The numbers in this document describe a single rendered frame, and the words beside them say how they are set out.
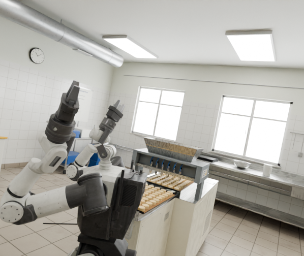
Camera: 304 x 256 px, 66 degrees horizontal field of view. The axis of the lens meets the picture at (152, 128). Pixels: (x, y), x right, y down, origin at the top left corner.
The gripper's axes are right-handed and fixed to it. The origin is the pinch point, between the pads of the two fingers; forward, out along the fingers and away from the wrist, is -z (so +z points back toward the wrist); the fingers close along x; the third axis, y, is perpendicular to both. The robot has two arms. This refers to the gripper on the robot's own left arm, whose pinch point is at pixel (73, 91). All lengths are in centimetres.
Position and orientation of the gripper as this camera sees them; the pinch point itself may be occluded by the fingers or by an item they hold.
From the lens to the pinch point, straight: 84.0
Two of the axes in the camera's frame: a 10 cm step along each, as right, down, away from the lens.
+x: -3.0, -4.7, 8.3
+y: 8.5, 2.7, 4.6
